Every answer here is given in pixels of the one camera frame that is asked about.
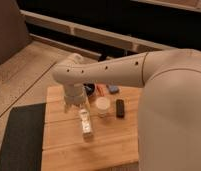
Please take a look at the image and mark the blue small object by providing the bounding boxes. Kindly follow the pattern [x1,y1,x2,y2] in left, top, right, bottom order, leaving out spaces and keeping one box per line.
[107,85,119,94]

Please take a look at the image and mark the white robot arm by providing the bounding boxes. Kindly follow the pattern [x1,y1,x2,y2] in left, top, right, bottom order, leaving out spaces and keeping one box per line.
[53,49,201,171]

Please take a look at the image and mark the wooden table board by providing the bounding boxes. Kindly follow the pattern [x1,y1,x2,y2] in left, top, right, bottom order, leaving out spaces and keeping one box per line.
[41,86,140,171]

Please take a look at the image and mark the dark ceramic bowl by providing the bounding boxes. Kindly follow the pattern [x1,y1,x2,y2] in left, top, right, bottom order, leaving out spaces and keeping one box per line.
[84,84,95,97]

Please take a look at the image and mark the grey upholstered furniture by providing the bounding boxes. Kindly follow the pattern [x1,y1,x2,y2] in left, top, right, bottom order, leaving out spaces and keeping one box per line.
[0,0,31,64]

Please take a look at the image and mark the white ceramic cup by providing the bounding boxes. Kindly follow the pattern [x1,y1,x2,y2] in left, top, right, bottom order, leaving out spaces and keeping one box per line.
[95,97,111,117]

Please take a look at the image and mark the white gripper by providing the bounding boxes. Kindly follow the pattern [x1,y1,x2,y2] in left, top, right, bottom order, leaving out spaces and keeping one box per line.
[63,84,87,112]

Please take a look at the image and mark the black rectangular block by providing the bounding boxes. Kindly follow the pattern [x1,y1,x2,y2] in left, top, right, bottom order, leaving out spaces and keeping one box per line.
[116,99,125,118]

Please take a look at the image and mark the dark grey mat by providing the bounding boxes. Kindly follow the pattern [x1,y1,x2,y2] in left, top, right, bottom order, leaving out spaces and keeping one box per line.
[0,103,46,171]

